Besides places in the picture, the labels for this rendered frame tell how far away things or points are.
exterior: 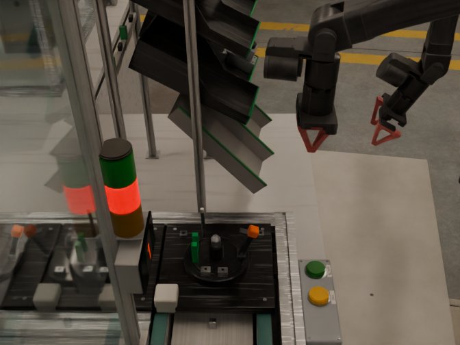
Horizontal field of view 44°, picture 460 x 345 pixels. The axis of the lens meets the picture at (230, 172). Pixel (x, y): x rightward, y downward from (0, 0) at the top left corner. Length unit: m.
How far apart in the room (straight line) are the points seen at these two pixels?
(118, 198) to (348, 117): 2.73
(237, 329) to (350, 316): 0.26
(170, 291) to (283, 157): 0.68
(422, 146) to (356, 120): 0.41
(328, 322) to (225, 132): 0.53
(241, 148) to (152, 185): 0.32
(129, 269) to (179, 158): 0.84
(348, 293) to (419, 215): 0.34
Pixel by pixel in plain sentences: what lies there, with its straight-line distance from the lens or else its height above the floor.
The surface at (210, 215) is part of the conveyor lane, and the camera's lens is 1.36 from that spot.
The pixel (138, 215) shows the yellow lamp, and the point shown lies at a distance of 0.88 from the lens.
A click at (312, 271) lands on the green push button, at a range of 1.23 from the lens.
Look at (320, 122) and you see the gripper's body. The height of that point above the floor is 1.33.
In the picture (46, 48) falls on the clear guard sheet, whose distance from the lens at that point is 0.66.
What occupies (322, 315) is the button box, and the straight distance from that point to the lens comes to 1.17.
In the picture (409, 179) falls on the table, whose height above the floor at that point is 0.86.
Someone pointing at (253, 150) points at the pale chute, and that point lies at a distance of 1.45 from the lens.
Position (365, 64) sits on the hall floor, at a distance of 4.07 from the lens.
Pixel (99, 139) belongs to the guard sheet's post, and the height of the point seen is 1.43.
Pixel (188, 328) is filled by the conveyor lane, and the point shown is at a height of 0.92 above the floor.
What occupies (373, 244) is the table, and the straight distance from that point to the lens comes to 1.46.
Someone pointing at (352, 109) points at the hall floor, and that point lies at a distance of 3.56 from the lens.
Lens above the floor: 1.89
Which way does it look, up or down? 39 degrees down
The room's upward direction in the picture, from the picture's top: 1 degrees counter-clockwise
